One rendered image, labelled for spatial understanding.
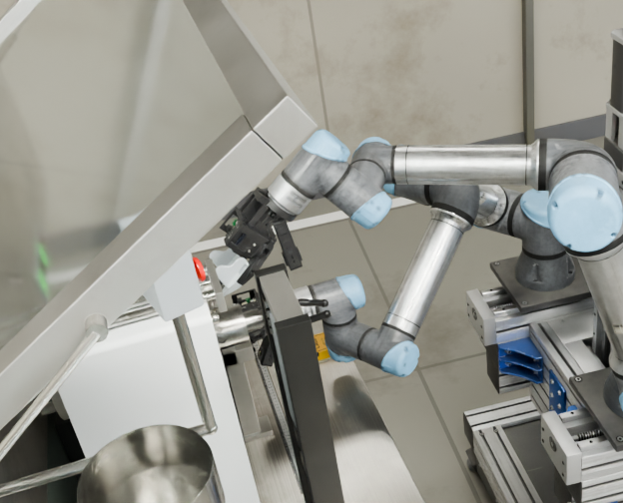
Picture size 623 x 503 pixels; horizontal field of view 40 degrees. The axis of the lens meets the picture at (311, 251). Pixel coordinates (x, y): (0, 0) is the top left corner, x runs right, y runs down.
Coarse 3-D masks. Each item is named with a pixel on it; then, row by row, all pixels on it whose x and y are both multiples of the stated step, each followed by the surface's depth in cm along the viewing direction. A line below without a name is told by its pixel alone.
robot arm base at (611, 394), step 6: (612, 372) 179; (612, 378) 178; (606, 384) 181; (612, 384) 178; (606, 390) 180; (612, 390) 178; (618, 390) 176; (606, 396) 180; (612, 396) 178; (618, 396) 177; (606, 402) 181; (612, 402) 178; (618, 402) 177; (612, 408) 179; (618, 408) 177; (618, 414) 178
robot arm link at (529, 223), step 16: (528, 192) 214; (544, 192) 214; (512, 208) 214; (528, 208) 209; (544, 208) 208; (512, 224) 214; (528, 224) 211; (544, 224) 208; (528, 240) 213; (544, 240) 211
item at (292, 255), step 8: (280, 224) 154; (280, 232) 155; (288, 232) 155; (280, 240) 156; (288, 240) 156; (288, 248) 157; (296, 248) 161; (288, 256) 158; (296, 256) 158; (288, 264) 160; (296, 264) 159
